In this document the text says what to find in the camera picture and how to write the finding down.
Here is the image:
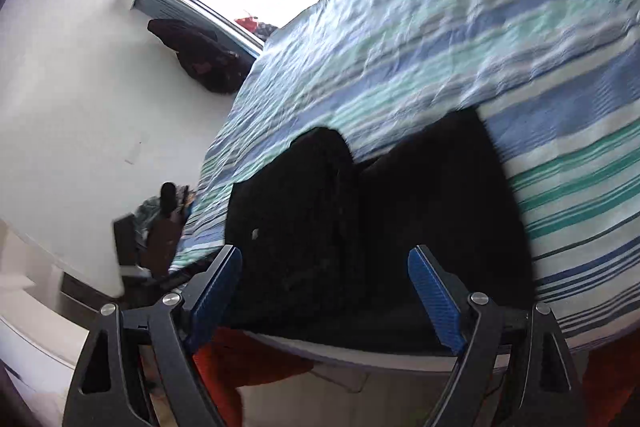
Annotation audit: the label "dark jacket hanging on wall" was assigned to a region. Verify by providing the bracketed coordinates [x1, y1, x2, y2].
[146, 18, 250, 94]

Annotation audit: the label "orange fleece right leg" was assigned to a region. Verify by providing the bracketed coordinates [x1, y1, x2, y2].
[582, 339, 639, 426]

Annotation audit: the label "red black clothes pile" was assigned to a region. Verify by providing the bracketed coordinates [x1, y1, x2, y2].
[235, 16, 278, 41]

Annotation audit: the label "striped blue green bedsheet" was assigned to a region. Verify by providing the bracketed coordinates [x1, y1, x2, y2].
[171, 0, 639, 350]

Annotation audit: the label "pile of clothes by wall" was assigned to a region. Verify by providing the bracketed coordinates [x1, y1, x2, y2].
[134, 182, 195, 234]

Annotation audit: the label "black pants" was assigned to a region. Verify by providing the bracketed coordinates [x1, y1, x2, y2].
[222, 108, 535, 353]

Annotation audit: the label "white wall switch plate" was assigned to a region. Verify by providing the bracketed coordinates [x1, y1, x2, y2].
[125, 140, 143, 166]

